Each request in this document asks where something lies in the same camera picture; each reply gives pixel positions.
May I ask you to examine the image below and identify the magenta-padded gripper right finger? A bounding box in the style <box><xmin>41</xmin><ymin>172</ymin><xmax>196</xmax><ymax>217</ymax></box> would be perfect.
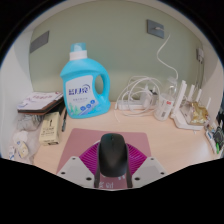
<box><xmin>124</xmin><ymin>142</ymin><xmax>168</xmax><ymax>190</ymax></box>

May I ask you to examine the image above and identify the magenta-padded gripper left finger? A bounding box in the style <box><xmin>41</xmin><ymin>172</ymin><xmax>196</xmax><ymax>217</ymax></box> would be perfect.
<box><xmin>56</xmin><ymin>141</ymin><xmax>101</xmax><ymax>190</ymax></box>

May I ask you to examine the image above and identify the black computer mouse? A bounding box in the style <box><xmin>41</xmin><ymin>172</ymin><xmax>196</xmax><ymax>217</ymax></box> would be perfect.
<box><xmin>97</xmin><ymin>132</ymin><xmax>130</xmax><ymax>179</ymax></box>

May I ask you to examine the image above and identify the pink printed mouse pad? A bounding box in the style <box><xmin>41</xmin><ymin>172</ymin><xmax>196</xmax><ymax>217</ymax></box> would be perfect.
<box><xmin>56</xmin><ymin>128</ymin><xmax>152</xmax><ymax>191</ymax></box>

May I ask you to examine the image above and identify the beige small carton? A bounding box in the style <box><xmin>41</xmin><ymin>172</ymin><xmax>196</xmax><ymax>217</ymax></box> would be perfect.
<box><xmin>38</xmin><ymin>111</ymin><xmax>62</xmax><ymax>146</ymax></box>

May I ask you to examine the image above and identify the black pen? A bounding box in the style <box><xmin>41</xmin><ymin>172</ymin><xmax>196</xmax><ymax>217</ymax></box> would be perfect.
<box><xmin>61</xmin><ymin>109</ymin><xmax>69</xmax><ymax>133</ymax></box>

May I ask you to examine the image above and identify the clear plastic bag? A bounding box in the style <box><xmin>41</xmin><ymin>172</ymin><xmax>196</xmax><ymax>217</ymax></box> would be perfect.
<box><xmin>7</xmin><ymin>113</ymin><xmax>43</xmax><ymax>165</ymax></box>

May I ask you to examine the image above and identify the white router with antennas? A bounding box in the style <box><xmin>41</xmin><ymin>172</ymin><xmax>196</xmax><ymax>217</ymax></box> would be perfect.
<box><xmin>170</xmin><ymin>79</ymin><xmax>213</xmax><ymax>131</ymax></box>

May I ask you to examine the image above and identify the white remote control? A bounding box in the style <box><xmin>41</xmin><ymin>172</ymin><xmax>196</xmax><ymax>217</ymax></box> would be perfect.
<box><xmin>204</xmin><ymin>126</ymin><xmax>221</xmax><ymax>155</ymax></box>

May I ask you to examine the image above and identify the stack of books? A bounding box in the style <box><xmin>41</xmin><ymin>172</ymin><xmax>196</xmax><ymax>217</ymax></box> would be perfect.
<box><xmin>17</xmin><ymin>91</ymin><xmax>66</xmax><ymax>116</ymax></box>

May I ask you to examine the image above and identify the black zip pouch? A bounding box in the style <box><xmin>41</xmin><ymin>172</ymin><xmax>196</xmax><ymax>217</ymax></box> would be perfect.
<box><xmin>213</xmin><ymin>125</ymin><xmax>224</xmax><ymax>148</ymax></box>

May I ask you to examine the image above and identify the blue detergent bottle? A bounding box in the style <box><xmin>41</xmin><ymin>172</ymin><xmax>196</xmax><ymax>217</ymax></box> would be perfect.
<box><xmin>59</xmin><ymin>42</ymin><xmax>112</xmax><ymax>120</ymax></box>

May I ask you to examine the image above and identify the white power strip with cables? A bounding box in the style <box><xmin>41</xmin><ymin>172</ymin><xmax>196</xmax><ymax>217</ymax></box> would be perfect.
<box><xmin>114</xmin><ymin>75</ymin><xmax>161</xmax><ymax>117</ymax></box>

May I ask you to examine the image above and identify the white cable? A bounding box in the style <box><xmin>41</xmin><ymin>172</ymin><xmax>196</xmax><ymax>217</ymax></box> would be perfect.
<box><xmin>156</xmin><ymin>33</ymin><xmax>180</xmax><ymax>81</ymax></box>

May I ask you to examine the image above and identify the grey wall plate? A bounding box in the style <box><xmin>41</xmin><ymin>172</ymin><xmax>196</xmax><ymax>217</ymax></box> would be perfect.
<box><xmin>29</xmin><ymin>30</ymin><xmax>51</xmax><ymax>55</ymax></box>

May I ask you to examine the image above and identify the grey wall socket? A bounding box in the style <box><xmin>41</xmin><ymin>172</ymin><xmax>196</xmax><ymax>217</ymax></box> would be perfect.
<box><xmin>146</xmin><ymin>19</ymin><xmax>165</xmax><ymax>40</ymax></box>

